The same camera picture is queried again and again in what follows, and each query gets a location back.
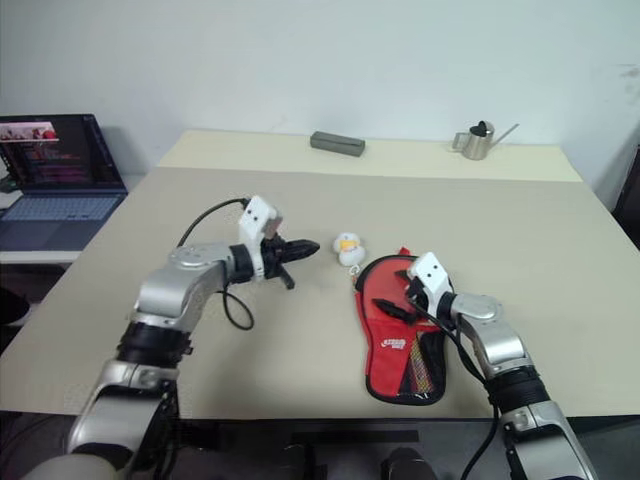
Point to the small metal watering can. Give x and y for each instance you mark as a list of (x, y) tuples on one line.
[(475, 145)]

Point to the black rounded object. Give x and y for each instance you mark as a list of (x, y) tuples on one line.
[(12, 307)]

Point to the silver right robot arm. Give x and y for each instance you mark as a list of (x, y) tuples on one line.
[(500, 345)]

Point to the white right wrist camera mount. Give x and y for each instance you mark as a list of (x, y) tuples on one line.
[(432, 270)]

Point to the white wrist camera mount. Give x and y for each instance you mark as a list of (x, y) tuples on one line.
[(255, 215), (432, 270)]

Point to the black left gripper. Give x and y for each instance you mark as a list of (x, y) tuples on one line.
[(273, 257)]

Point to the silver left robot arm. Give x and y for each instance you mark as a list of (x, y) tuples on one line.
[(170, 290)]

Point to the white side desk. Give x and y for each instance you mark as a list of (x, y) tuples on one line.
[(30, 256)]

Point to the dark rounded shape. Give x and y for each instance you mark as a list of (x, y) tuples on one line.
[(407, 465)]

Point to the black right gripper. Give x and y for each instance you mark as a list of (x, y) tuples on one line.
[(419, 299)]

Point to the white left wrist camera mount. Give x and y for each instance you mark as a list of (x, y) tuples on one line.
[(255, 215)]

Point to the open blue laptop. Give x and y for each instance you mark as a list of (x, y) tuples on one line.
[(60, 210)]

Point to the black chair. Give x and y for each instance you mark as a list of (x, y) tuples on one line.
[(631, 210)]

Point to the grey rectangular box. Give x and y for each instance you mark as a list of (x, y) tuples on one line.
[(337, 144)]

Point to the red paddle case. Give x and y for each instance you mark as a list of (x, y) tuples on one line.
[(390, 360)]

